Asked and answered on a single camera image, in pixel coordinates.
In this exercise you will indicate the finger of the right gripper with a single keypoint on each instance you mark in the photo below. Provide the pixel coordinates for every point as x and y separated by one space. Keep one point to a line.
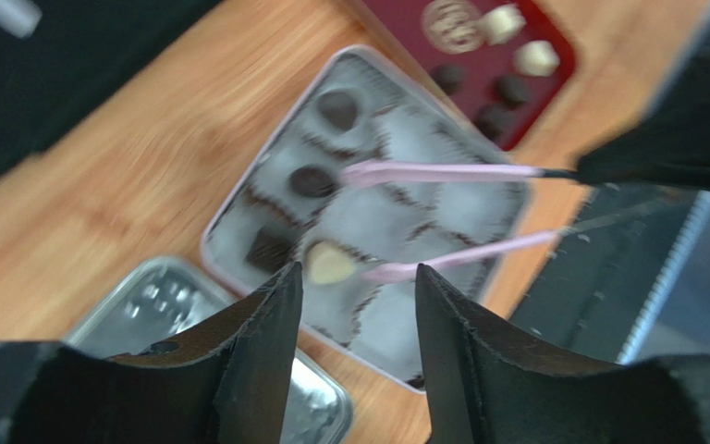
670 147

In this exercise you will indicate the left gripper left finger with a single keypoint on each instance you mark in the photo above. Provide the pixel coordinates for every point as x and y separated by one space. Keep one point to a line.
53 393

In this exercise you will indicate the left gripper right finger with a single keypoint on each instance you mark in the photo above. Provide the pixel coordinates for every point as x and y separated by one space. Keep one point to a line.
488 381

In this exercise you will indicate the dark square chocolate top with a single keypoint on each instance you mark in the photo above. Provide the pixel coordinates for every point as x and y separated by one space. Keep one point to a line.
270 250

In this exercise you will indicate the white shell chocolate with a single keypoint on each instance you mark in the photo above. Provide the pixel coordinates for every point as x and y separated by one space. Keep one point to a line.
327 263
536 59

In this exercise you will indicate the silver chocolate tin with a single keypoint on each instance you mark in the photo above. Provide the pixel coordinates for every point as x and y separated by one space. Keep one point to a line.
391 223

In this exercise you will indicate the pink metal tongs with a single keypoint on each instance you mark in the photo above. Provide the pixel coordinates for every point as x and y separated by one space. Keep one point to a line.
473 201

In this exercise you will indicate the dark textured chocolate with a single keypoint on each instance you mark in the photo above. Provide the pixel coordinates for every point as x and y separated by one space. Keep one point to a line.
339 108

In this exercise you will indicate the dark striped oval chocolate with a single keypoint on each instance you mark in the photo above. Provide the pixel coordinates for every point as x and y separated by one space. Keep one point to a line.
512 91

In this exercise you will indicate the dark striped square chocolate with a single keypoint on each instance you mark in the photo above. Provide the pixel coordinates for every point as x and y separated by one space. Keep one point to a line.
493 120

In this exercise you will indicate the white square chocolate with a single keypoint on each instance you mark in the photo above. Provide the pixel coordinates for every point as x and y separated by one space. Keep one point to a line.
501 24

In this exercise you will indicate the dark round swirl chocolate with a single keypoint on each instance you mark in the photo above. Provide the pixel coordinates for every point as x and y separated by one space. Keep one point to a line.
448 77

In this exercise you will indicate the silver tin lid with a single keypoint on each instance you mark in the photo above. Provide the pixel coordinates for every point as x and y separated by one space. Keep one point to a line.
212 357

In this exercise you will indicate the red lacquer tray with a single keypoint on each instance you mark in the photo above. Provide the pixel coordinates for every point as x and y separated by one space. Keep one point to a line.
426 34

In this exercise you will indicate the black cloth placemat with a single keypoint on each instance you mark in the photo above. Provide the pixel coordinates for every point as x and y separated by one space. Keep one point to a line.
80 54

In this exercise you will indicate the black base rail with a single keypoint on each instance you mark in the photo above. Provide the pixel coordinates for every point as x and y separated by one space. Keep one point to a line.
598 286

